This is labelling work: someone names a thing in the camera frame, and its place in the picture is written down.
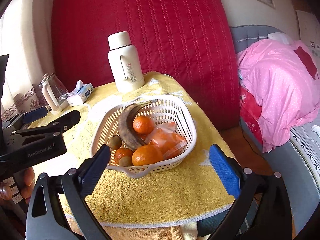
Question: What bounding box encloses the bagged orange fruit in basket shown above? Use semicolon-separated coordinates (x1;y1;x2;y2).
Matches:
145;122;188;160

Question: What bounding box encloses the tissue pack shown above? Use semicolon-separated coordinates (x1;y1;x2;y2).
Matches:
67;80;94;107

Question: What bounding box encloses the left hand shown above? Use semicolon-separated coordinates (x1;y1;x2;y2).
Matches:
1;167;35;206

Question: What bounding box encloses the brown kiwi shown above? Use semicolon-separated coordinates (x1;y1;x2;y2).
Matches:
118;156;133;167
108;135;122;150

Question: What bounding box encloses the red quilted headboard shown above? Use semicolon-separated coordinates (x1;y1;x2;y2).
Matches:
51;0;240;130

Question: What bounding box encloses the cream thermos flask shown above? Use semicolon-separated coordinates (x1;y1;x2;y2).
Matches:
108;31;145;93

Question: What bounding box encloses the orange mandarin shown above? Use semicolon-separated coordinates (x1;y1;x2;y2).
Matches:
133;115;155;135
114;147;133;164
132;145;164;166

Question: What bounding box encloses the pink bedding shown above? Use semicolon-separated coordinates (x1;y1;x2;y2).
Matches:
236;39;319;152

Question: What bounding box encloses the patterned beige curtain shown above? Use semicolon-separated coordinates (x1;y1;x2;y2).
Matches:
1;0;55;121

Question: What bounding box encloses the overripe brown banana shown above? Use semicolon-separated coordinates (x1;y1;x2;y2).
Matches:
118;100;159;152

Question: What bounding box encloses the grey bed frame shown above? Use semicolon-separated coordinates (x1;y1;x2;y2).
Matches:
231;25;319;235

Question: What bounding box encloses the glass kettle pink handle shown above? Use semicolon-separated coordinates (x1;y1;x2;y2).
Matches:
40;73;69;115

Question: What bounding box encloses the yellow cartoon towel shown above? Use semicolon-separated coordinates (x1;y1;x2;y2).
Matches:
34;72;234;228

